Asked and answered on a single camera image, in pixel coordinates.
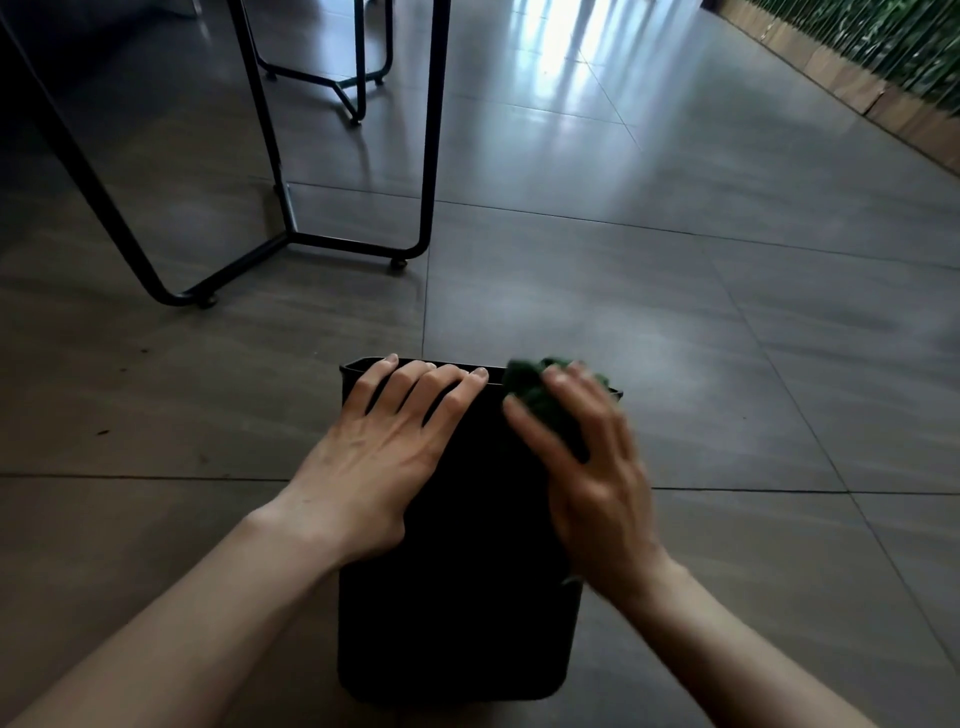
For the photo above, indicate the person's right hand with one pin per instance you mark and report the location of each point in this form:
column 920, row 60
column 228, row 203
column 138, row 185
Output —
column 600, row 510

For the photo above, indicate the person's left hand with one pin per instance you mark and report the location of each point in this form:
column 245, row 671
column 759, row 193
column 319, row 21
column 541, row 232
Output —
column 360, row 487

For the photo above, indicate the person's right forearm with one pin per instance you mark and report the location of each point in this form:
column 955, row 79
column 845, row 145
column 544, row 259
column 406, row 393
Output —
column 735, row 660

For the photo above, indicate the person's left little finger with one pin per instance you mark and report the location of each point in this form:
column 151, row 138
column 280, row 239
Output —
column 369, row 388

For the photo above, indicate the person's left middle finger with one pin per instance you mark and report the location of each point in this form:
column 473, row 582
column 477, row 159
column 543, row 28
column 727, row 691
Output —
column 435, row 397

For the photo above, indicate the person's right thumb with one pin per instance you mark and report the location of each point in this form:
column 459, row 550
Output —
column 534, row 439

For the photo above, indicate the black metal table frame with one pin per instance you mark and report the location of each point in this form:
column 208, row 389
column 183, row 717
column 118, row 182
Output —
column 431, row 150

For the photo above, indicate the green plant hedge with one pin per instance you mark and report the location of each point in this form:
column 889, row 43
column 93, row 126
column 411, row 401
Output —
column 892, row 37

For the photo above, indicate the wooden planter box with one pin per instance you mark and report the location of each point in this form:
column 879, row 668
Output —
column 847, row 86

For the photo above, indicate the black plastic waste bin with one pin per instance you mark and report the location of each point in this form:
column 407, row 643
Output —
column 465, row 585

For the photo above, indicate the dark green cleaning cloth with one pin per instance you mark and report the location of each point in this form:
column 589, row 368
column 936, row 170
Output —
column 536, row 397

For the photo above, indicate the person's left forearm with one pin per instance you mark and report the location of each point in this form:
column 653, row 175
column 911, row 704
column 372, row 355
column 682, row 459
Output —
column 187, row 630

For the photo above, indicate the black metal chair frame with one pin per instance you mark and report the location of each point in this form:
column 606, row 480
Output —
column 360, row 67

